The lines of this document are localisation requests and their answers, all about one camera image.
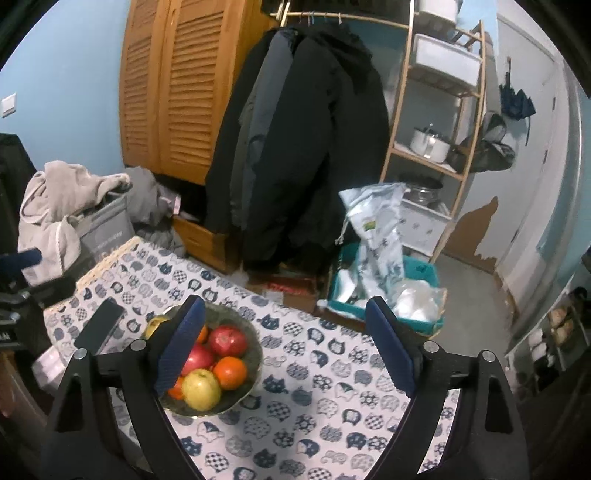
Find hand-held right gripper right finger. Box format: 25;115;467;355
365;296;529;480

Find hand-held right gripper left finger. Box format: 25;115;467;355
41;295;206;480

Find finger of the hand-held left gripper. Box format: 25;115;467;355
0;248;42;280
21;276;77;308

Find red apple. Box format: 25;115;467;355
208;325;248;357
180;344;215;377

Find small yellow apple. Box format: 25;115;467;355
144;316;169;340

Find large yellow apple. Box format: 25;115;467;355
181;368;221;411

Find medium orange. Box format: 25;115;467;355
213;356;248;390

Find green patterned plate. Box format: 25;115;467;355
145;301;264;416

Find clear plastic bag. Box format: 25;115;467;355
385;279;446;324

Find small white packet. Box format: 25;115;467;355
32;346;65;388

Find black smartphone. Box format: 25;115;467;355
74;298;124;356

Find teal cardboard box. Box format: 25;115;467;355
325;242;446;335

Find grey laundry basket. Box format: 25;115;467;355
69;194;134;278

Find cat print tablecloth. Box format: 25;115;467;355
44;236;462;480

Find white and blue rice bag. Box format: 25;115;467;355
338;182;407;301

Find flat cardboard box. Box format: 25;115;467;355
245;270;324;301

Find white patterned storage box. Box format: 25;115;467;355
399;198;451;254

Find grey clothing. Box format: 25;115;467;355
122;166;188;257

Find white shoe rack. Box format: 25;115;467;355
505;286;591;393

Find steel pot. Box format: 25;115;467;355
399;173;443;204

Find group of assorted shoes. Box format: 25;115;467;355
512;286;591;388

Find wooden shelf rack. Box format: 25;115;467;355
379;0;488;264

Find white pot with lid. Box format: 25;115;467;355
411;124;451;163

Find grey jacket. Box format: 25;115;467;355
229;32;296;232

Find white door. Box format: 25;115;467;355
496;23;571;287

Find dark hanging bag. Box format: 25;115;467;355
450;113;517;174

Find black hooded coat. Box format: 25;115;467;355
205;25;389;273

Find wooden louvered wardrobe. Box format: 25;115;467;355
119;0;278;185

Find dark folded umbrella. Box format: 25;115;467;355
499;58;537;139

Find white plastic bin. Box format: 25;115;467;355
412;33;481;86

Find white round container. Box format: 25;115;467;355
418;0;460;21

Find wooden clothes rail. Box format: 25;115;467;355
281;11;411;29

